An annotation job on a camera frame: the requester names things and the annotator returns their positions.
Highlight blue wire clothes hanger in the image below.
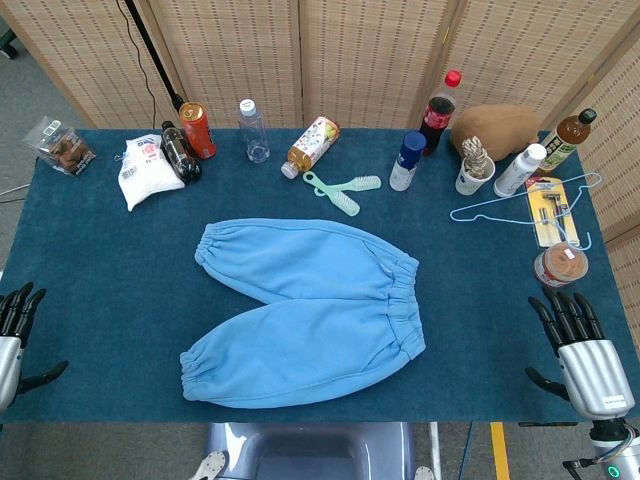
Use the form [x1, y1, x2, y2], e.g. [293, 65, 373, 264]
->
[449, 172, 601, 251]

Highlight white bottle with blue cap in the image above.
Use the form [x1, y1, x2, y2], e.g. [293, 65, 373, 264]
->
[388, 131, 428, 192]

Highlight clear bag of brown cookies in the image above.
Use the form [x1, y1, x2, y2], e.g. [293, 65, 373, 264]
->
[22, 115, 97, 177]

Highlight bamboo folding screen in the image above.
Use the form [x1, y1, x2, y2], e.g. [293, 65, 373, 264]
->
[0, 0, 640, 244]

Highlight black hanging cable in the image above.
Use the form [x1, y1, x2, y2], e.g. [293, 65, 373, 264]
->
[115, 0, 157, 131]

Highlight white paper cup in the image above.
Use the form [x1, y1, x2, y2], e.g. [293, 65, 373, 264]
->
[454, 157, 496, 196]

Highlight cola bottle with red cap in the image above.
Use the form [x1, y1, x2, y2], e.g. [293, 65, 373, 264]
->
[417, 69, 464, 157]

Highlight braided rope bundle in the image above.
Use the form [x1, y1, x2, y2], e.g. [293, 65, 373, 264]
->
[460, 137, 489, 177]

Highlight small dark cola bottle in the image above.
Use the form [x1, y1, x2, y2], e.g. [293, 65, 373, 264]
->
[159, 120, 202, 184]

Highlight razor on yellow card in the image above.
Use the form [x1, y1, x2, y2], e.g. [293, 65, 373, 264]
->
[527, 177, 581, 249]

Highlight light blue fleece pants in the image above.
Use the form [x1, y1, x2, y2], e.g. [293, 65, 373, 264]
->
[179, 217, 427, 409]

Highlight blue cable under table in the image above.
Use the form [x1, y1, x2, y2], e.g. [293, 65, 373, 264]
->
[458, 422, 475, 480]

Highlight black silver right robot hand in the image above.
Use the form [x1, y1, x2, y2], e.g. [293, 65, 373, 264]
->
[524, 285, 629, 419]

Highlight brown plush toy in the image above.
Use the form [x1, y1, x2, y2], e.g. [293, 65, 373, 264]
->
[450, 103, 542, 162]

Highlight dark blue table mat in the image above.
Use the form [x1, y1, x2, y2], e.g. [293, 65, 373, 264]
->
[0, 128, 640, 424]

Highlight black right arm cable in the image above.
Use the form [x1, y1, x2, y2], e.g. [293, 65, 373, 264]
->
[562, 447, 632, 472]

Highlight green tea bottle black cap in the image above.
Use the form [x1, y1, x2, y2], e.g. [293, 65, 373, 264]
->
[537, 107, 599, 176]

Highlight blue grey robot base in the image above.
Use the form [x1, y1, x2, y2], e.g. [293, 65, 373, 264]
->
[192, 422, 436, 480]

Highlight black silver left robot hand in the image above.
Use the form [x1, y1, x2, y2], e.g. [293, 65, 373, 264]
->
[0, 282, 70, 412]

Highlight yellow tea bottle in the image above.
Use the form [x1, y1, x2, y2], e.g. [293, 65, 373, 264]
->
[280, 116, 341, 180]

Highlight green scrub brush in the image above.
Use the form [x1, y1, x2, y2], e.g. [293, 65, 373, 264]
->
[302, 170, 361, 217]
[313, 173, 382, 197]

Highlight empty clear plastic bottle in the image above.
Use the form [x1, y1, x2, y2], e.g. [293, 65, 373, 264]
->
[237, 98, 271, 164]

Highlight orange drink can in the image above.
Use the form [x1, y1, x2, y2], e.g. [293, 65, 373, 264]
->
[178, 102, 218, 160]

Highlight black stand pole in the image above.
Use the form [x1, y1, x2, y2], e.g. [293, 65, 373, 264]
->
[122, 0, 187, 114]

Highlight round tin with brown lid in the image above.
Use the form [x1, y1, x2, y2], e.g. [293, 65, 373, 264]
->
[533, 242, 590, 289]

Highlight white floor cable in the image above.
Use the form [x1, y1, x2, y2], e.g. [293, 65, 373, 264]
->
[0, 182, 32, 204]

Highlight white powder bag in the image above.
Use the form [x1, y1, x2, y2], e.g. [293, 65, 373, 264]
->
[118, 134, 186, 212]

